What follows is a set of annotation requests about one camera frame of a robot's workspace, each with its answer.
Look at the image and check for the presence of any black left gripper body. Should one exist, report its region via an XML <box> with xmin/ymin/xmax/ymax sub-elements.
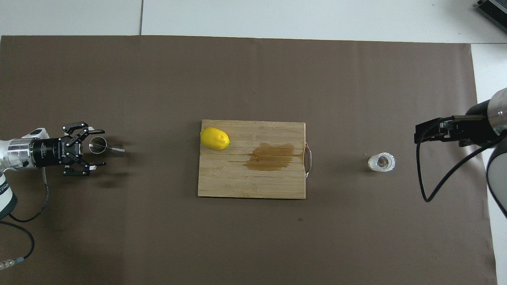
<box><xmin>31</xmin><ymin>136</ymin><xmax>82</xmax><ymax>167</ymax></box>

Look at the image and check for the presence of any yellow lemon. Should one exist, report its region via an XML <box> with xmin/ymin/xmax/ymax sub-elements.
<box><xmin>200</xmin><ymin>127</ymin><xmax>231</xmax><ymax>151</ymax></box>

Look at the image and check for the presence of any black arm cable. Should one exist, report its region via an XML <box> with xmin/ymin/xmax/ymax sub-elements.
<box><xmin>416</xmin><ymin>119</ymin><xmax>496</xmax><ymax>202</ymax></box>
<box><xmin>0</xmin><ymin>168</ymin><xmax>50</xmax><ymax>270</ymax></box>

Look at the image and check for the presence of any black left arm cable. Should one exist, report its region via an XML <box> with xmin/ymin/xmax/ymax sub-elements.
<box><xmin>0</xmin><ymin>168</ymin><xmax>50</xmax><ymax>270</ymax></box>

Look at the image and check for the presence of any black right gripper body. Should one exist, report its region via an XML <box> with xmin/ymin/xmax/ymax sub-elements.
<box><xmin>444</xmin><ymin>101</ymin><xmax>494</xmax><ymax>148</ymax></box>

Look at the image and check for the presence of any clear textured glass cup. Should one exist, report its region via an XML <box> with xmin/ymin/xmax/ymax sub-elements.
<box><xmin>368</xmin><ymin>152</ymin><xmax>396</xmax><ymax>172</ymax></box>

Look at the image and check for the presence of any wooden cutting board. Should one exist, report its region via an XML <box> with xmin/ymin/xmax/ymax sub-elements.
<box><xmin>197</xmin><ymin>120</ymin><xmax>313</xmax><ymax>200</ymax></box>

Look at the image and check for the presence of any grey finned metal device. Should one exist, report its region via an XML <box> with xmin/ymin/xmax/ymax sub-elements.
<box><xmin>474</xmin><ymin>0</ymin><xmax>507</xmax><ymax>33</ymax></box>

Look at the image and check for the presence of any brown paper mat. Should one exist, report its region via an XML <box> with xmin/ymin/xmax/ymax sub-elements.
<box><xmin>0</xmin><ymin>35</ymin><xmax>498</xmax><ymax>285</ymax></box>

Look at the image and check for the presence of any steel double jigger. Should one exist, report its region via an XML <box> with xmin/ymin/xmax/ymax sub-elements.
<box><xmin>88</xmin><ymin>136</ymin><xmax>126</xmax><ymax>157</ymax></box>

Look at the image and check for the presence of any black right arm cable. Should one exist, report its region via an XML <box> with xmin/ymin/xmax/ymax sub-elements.
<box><xmin>416</xmin><ymin>119</ymin><xmax>496</xmax><ymax>202</ymax></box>

